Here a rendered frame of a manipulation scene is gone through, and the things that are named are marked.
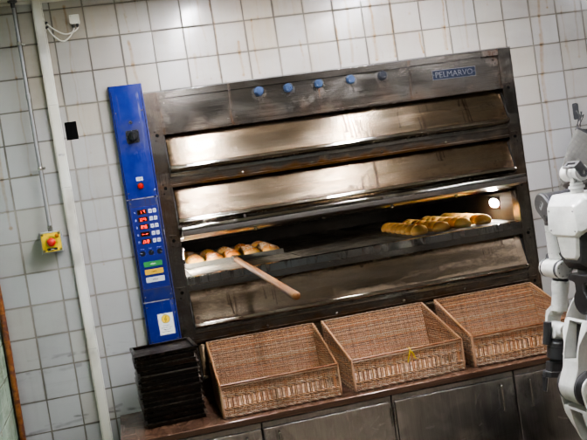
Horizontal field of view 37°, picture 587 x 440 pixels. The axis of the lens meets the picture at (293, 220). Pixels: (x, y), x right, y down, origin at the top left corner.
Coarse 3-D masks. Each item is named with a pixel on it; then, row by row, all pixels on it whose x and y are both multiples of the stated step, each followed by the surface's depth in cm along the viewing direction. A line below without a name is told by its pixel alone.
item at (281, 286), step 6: (234, 258) 469; (240, 258) 454; (240, 264) 444; (246, 264) 425; (252, 270) 400; (258, 270) 389; (264, 276) 367; (270, 276) 359; (270, 282) 350; (276, 282) 339; (282, 288) 323; (288, 288) 315; (288, 294) 311; (294, 294) 303
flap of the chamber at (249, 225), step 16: (432, 192) 439; (448, 192) 441; (464, 192) 448; (480, 192) 463; (336, 208) 429; (352, 208) 430; (368, 208) 438; (384, 208) 453; (224, 224) 418; (240, 224) 419; (256, 224) 421; (272, 224) 433
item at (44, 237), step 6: (42, 234) 408; (48, 234) 409; (54, 234) 409; (60, 234) 410; (42, 240) 408; (60, 240) 410; (42, 246) 408; (48, 246) 409; (54, 246) 409; (60, 246) 410; (42, 252) 409; (48, 252) 409
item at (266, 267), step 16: (496, 224) 463; (512, 224) 464; (400, 240) 456; (416, 240) 453; (432, 240) 455; (448, 240) 457; (320, 256) 443; (336, 256) 445; (352, 256) 446; (224, 272) 433; (240, 272) 435
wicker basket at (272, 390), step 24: (240, 336) 432; (264, 336) 434; (312, 336) 437; (216, 360) 428; (240, 360) 430; (264, 360) 431; (288, 360) 433; (312, 360) 434; (216, 384) 401; (240, 384) 386; (264, 384) 388; (288, 384) 390; (312, 384) 421; (336, 384) 401; (240, 408) 386; (264, 408) 388
